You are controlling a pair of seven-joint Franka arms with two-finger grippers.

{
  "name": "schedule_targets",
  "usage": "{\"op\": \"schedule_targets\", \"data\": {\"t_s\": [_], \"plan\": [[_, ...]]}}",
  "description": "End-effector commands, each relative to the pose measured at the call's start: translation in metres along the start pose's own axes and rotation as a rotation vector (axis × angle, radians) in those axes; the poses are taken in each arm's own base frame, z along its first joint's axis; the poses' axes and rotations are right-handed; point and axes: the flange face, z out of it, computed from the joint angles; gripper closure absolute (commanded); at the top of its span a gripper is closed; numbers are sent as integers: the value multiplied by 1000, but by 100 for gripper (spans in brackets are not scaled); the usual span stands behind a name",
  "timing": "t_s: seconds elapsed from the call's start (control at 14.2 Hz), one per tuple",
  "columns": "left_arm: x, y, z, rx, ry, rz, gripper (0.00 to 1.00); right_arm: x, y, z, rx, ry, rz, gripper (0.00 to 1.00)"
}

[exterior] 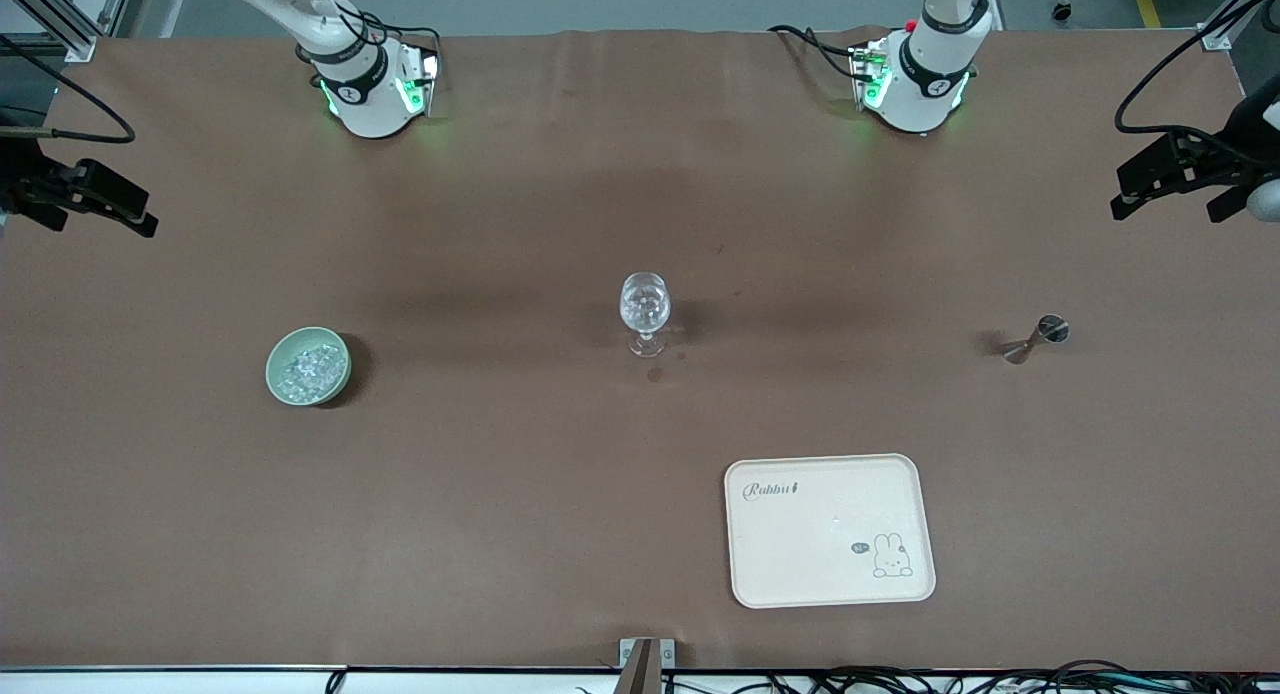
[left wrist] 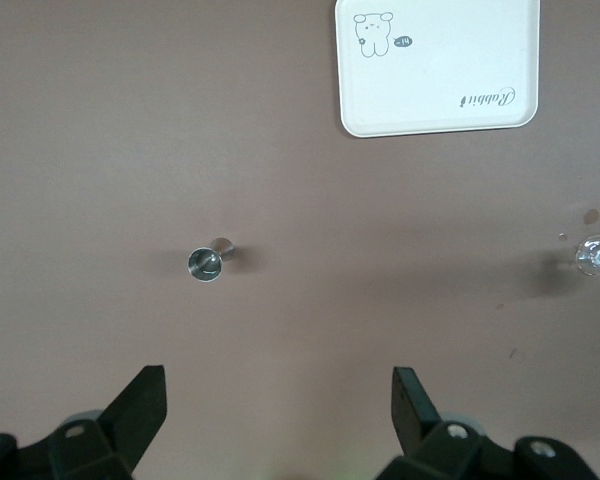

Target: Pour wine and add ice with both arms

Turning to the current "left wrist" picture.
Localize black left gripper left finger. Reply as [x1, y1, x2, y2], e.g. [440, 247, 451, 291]
[0, 364, 169, 480]

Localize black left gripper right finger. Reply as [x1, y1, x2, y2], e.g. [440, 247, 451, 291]
[377, 366, 600, 480]

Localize steel double jigger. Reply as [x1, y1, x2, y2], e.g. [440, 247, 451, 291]
[186, 236, 237, 284]

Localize clear wine glass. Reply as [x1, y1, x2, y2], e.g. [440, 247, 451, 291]
[573, 233, 600, 278]

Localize cream tray with rabbit print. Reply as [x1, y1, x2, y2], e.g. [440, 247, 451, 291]
[333, 0, 541, 140]

